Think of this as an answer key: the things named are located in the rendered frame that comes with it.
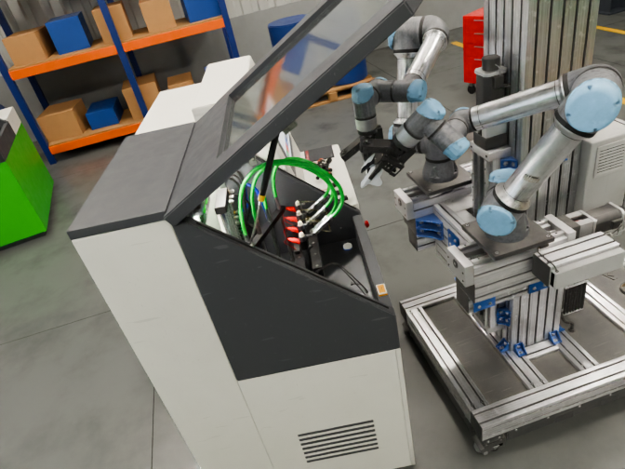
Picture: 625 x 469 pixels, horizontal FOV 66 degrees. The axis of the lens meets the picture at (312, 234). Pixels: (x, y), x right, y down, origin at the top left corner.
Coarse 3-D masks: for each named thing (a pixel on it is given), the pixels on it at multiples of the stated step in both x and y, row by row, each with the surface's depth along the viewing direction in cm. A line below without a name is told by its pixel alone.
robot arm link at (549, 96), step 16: (592, 64) 127; (560, 80) 133; (512, 96) 142; (528, 96) 138; (544, 96) 136; (560, 96) 133; (464, 112) 151; (480, 112) 147; (496, 112) 144; (512, 112) 142; (528, 112) 140; (480, 128) 151
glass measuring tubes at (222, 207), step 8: (224, 192) 181; (216, 200) 176; (224, 200) 175; (216, 208) 172; (224, 208) 172; (224, 216) 175; (232, 216) 185; (224, 224) 178; (232, 224) 182; (224, 232) 178; (232, 232) 179
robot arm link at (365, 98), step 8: (352, 88) 164; (360, 88) 162; (368, 88) 162; (352, 96) 165; (360, 96) 163; (368, 96) 163; (376, 96) 167; (352, 104) 168; (360, 104) 164; (368, 104) 165; (376, 104) 170; (360, 112) 166; (368, 112) 166; (360, 120) 168
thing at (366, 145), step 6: (360, 144) 154; (366, 144) 154; (372, 144) 154; (378, 144) 154; (384, 144) 154; (390, 144) 153; (360, 150) 155; (366, 150) 154; (372, 150) 154; (378, 150) 154; (384, 150) 153; (390, 150) 153
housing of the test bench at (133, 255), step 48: (192, 96) 231; (144, 144) 178; (96, 192) 150; (144, 192) 143; (96, 240) 134; (144, 240) 135; (144, 288) 144; (192, 288) 146; (144, 336) 154; (192, 336) 156; (192, 384) 168; (192, 432) 182; (240, 432) 185
